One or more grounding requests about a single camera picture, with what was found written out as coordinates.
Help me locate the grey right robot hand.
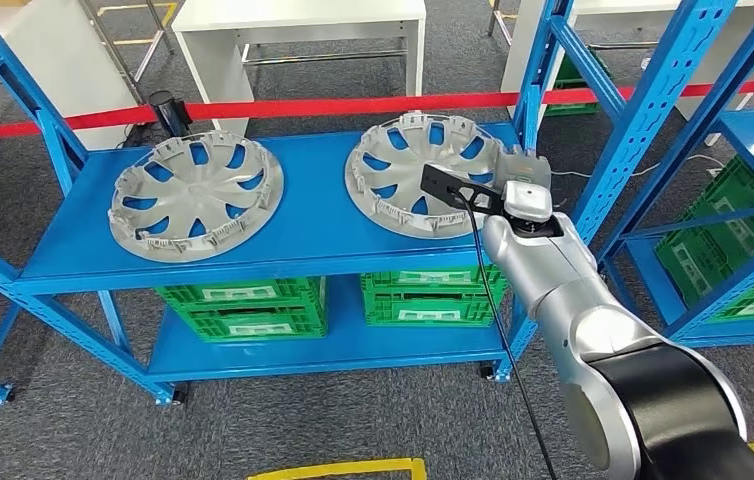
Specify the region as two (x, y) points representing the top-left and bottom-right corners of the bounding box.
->
(494, 146), (553, 195)

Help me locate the grey plastic hubcap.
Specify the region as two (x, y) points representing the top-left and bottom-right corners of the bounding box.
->
(343, 112), (511, 240)
(107, 130), (286, 264)

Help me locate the red barrier tape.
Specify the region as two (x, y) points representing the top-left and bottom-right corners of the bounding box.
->
(0, 78), (754, 142)

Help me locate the white table with chrome bar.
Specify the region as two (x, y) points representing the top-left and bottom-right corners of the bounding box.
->
(171, 0), (428, 137)

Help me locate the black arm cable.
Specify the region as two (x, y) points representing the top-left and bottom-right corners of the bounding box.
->
(449, 188), (560, 480)

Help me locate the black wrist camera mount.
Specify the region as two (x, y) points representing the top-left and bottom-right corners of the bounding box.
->
(419, 163), (507, 217)

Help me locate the white floor cable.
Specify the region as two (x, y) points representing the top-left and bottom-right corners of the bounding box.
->
(549, 153), (726, 180)

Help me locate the black barrier post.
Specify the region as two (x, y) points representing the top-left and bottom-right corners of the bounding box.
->
(148, 89), (193, 139)

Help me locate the black cable bundle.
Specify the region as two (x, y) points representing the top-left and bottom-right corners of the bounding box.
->
(115, 122), (160, 150)

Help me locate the chrome metal stool frame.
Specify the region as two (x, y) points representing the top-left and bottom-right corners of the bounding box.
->
(78, 0), (176, 104)

